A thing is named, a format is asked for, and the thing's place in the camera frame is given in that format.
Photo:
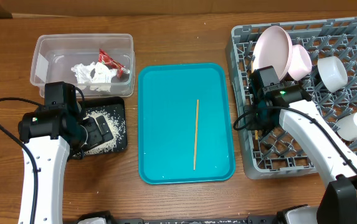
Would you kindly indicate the small pink bowl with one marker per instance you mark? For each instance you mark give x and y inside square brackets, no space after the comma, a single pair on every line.
[301,64]

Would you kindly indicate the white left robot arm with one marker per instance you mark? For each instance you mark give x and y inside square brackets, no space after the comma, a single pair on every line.
[44,168]

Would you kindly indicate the beige paper cup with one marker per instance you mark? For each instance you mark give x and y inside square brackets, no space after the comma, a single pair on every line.
[348,127]

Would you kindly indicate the wooden chopstick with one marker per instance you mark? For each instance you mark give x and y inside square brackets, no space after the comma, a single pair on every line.
[196,135]
[252,71]

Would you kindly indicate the teal serving tray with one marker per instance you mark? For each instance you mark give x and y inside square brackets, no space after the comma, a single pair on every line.
[167,97]

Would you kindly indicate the white napkin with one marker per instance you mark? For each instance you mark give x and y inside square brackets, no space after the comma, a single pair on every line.
[96,76]

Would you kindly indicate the grey dishwasher rack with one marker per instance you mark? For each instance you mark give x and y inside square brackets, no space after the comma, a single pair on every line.
[277,154]

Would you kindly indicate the black frame rail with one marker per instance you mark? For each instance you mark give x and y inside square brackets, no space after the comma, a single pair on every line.
[251,219]

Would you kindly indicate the clear plastic bin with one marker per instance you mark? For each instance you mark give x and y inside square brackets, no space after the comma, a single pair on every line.
[56,54]

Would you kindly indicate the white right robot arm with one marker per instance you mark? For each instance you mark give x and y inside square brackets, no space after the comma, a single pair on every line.
[292,108]

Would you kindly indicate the large white plate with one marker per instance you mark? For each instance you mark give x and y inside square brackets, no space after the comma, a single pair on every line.
[273,48]

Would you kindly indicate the cooked rice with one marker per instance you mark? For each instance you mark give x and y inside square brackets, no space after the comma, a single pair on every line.
[116,123]

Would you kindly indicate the black plastic tray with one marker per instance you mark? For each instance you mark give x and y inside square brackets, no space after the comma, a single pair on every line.
[119,105]

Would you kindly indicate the red snack wrapper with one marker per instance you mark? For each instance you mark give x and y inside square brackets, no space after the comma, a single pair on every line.
[105,59]

